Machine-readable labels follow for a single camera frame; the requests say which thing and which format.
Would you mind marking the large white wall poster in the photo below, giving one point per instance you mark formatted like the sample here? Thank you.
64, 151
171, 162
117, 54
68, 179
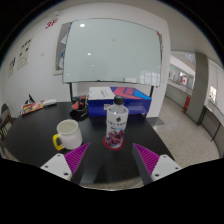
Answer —
24, 53

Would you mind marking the white flat eraser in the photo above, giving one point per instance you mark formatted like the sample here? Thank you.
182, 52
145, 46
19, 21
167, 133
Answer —
50, 102

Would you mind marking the colourful orange flat box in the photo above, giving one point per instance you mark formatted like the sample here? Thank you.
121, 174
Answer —
32, 107

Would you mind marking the large whiteboard on stand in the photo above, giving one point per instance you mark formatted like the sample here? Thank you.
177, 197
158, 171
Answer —
111, 50

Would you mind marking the blue cardboard box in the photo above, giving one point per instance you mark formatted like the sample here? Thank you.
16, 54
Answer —
136, 103

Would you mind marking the clear bottle with black cap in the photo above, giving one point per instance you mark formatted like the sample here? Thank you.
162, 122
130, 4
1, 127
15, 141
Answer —
116, 123

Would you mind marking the flat round red coaster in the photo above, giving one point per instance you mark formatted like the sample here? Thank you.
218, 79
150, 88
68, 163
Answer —
106, 145

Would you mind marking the small white wall poster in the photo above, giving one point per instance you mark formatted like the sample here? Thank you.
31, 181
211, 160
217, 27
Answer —
12, 66

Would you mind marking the black and red desk item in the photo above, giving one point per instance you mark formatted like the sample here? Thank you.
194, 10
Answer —
79, 108

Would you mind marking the red fire extinguisher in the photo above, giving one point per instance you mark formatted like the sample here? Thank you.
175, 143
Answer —
187, 103

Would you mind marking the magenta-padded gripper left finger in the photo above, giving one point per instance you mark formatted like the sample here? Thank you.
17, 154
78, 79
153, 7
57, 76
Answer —
74, 159

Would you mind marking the red wall sign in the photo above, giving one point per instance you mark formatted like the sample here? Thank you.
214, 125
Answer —
51, 23

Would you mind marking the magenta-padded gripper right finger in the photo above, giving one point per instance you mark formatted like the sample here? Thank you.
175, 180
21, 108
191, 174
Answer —
149, 160

